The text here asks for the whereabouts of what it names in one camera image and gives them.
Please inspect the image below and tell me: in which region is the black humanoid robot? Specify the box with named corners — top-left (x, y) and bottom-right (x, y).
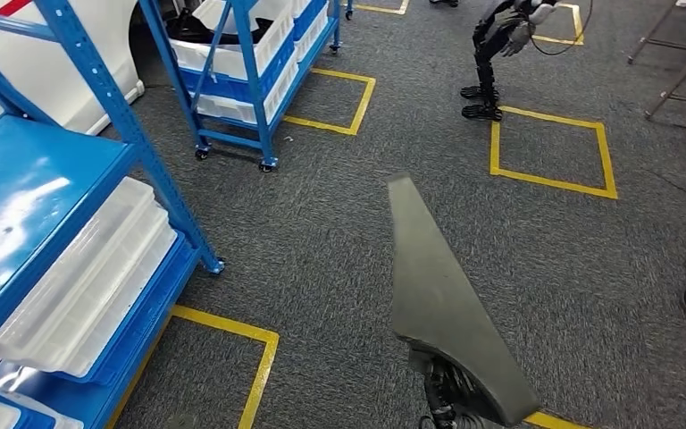
top-left (460, 0), bottom-right (560, 122)

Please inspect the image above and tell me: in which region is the black plastic panel part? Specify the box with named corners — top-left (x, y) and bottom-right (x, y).
top-left (387, 172), bottom-right (542, 429)

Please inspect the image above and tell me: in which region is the white car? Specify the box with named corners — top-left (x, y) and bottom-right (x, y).
top-left (0, 0), bottom-right (146, 140)

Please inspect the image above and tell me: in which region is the blue metal shelf rack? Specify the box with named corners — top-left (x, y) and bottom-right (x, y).
top-left (0, 0), bottom-right (226, 429)

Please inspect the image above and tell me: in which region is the blue wheeled rack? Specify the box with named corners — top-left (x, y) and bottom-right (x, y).
top-left (137, 0), bottom-right (356, 174)

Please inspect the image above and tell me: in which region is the black parts pile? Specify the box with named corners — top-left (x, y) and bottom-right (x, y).
top-left (167, 10), bottom-right (274, 46)

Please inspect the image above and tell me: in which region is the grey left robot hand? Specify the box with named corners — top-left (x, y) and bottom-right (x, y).
top-left (407, 348), bottom-right (488, 419)

